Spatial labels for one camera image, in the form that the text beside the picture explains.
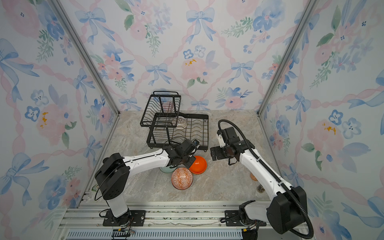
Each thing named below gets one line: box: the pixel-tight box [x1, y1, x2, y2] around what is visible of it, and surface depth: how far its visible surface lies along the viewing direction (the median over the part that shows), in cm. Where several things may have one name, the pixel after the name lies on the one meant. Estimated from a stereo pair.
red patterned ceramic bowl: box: [171, 167, 193, 191], surface depth 85 cm
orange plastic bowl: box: [188, 155, 208, 175], surface depth 88 cm
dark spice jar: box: [256, 184, 266, 193], surface depth 82 cm
